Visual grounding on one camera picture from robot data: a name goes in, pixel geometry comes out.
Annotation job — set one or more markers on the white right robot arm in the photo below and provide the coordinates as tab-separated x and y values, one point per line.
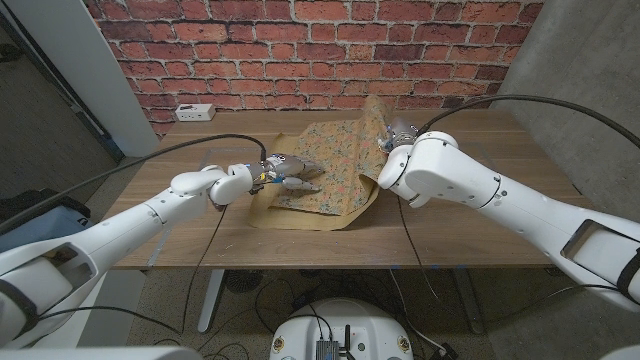
500	195

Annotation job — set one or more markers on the grey table leg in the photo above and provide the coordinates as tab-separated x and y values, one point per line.
470	305

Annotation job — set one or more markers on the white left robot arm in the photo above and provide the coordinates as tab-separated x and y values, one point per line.
110	245

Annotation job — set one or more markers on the small grey electronics box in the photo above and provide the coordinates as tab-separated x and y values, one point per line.
327	350

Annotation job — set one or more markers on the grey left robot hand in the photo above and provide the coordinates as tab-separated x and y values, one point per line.
290	170

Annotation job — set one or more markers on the brown gridded floral wrapping paper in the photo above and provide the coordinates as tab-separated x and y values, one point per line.
335	170

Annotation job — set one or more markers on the white robot torso base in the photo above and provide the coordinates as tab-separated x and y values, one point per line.
350	320

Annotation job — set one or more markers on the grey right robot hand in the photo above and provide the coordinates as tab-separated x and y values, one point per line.
400	132

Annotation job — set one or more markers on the red brick printed backdrop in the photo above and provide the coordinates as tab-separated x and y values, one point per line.
300	50

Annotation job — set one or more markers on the white power strip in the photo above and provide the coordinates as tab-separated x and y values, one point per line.
195	113

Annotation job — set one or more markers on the black cloth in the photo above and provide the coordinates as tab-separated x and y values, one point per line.
35	202

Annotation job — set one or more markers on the white table leg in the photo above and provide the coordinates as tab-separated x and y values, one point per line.
210	300

